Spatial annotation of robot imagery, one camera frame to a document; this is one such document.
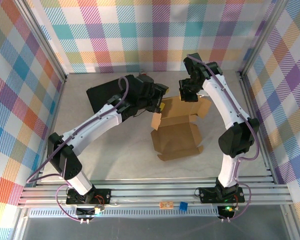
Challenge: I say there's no aluminium frame rail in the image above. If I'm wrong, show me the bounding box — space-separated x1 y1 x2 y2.
17 176 295 208

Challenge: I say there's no long purple right arm cable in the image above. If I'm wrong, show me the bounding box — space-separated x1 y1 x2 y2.
186 53 261 187

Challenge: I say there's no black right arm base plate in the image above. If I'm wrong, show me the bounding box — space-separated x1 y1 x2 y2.
198 186 246 204

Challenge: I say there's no small black controller board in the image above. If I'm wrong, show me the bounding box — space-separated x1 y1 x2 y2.
217 204 237 219
76 204 102 218

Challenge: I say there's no long purple left arm cable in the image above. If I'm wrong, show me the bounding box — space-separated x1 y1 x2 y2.
25 75 130 186

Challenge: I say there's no short purple cable loop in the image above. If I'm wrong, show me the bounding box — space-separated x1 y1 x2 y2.
54 184 91 224
221 182 253 223

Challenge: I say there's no slotted grey cable duct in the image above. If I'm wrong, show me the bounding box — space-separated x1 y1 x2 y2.
27 207 223 219

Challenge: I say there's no long purple arm cable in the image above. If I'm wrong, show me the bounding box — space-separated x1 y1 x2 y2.
186 53 261 187
25 75 130 186

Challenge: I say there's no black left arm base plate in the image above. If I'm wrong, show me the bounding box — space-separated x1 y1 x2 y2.
65 187 112 207

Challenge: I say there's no aluminium side rail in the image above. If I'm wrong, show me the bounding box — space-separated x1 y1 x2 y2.
238 71 279 185
33 74 69 187

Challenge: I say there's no black hard case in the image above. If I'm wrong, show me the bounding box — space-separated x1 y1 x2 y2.
86 73 141 115

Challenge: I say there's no aluminium corner post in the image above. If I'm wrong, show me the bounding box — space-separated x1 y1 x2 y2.
13 0 69 83
238 0 289 76

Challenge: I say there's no brown cardboard paper box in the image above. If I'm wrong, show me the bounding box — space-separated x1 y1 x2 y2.
149 96 212 162

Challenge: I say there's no small orange circuit board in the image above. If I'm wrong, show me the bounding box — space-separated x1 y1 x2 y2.
159 200 175 210

